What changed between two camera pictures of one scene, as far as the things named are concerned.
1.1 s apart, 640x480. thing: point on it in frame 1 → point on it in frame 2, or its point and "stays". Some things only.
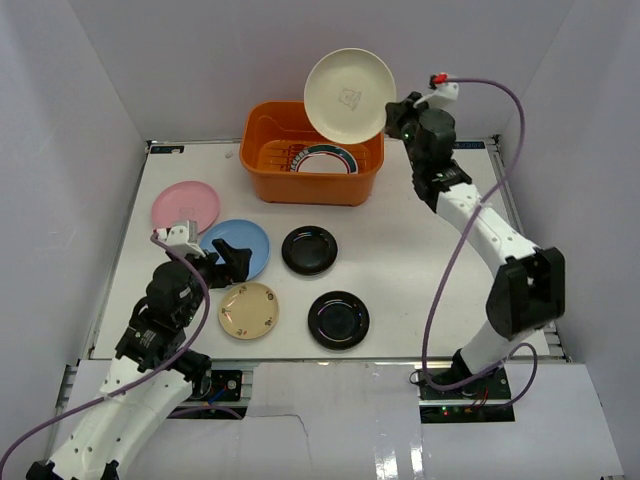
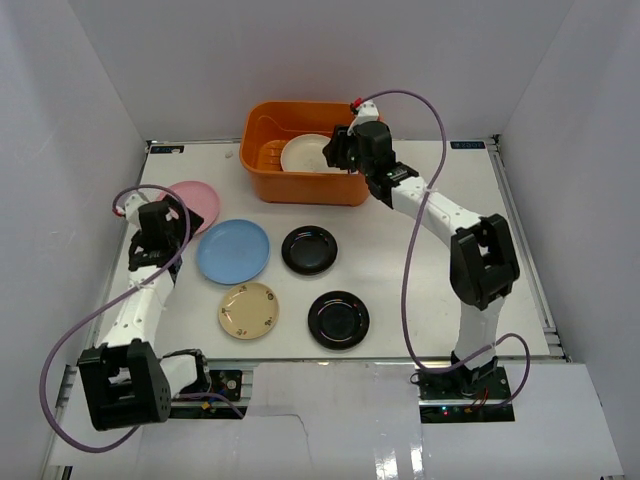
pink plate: [183, 201] stays
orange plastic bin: [273, 133] stays
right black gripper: [399, 113] → [334, 151]
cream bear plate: [345, 95] → [304, 153]
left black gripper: [218, 265] → [185, 223]
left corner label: [170, 149] stays
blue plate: [239, 234] stays
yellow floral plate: [248, 310] stays
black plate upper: [308, 250] stays
